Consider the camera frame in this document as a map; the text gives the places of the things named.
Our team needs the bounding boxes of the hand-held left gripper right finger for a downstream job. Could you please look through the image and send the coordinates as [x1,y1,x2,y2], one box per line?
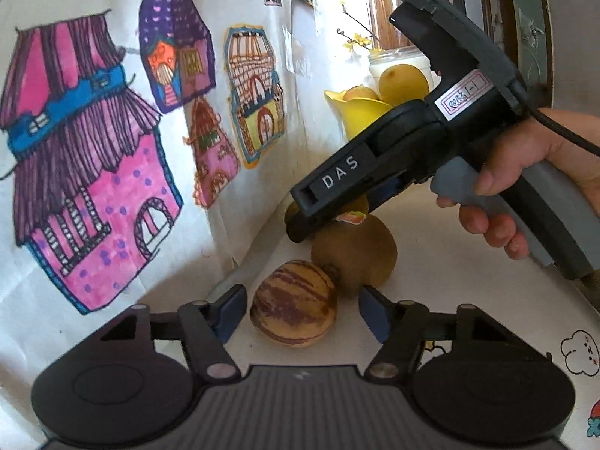
[358,285,509,383]

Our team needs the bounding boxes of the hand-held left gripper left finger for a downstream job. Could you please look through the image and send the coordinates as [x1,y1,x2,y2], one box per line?
[96,284,248,381]

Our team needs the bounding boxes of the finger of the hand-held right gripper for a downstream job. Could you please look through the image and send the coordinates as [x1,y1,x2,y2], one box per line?
[368,173,410,213]
[286,199,373,245]

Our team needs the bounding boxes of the brown kiwi with sticker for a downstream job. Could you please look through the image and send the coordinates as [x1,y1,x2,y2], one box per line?
[310,211,398,297]

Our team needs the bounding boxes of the yellow plastic bowl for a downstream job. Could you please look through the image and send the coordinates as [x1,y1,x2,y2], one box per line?
[324,89,399,141]

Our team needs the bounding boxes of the person's right hand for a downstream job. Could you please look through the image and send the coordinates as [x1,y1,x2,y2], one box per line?
[436,107,600,261]

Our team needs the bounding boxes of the yellow pear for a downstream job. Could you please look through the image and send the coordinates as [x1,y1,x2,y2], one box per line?
[378,63,431,108]

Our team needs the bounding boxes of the white jar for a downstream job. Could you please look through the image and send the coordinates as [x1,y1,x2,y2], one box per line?
[368,48,434,92]

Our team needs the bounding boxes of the printed white table cloth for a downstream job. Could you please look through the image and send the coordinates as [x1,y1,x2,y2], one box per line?
[225,187,600,437]

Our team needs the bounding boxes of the coloured houses drawing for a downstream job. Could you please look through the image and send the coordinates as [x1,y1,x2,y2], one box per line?
[0,0,310,413]

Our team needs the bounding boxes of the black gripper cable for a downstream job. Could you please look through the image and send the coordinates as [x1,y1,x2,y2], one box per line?
[529,107,600,156]

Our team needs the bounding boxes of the wooden window frame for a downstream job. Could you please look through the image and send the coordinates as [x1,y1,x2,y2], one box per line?
[363,0,416,52]

